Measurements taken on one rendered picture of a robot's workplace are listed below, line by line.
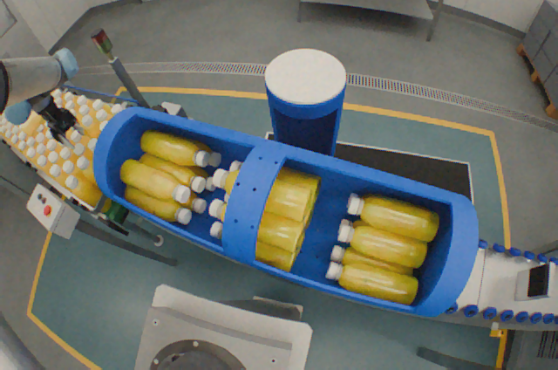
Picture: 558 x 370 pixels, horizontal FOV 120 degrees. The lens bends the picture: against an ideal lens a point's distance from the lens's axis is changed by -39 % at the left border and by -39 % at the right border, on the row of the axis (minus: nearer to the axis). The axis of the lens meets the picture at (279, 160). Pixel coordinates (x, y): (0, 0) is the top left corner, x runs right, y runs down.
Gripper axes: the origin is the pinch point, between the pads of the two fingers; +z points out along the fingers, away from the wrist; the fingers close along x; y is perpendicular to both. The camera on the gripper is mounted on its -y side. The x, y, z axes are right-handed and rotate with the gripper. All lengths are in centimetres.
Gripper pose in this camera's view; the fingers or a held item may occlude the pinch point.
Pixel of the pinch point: (76, 139)
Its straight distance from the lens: 100.5
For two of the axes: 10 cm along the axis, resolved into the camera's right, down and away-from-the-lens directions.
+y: 9.4, 2.7, -2.2
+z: 0.6, 5.0, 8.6
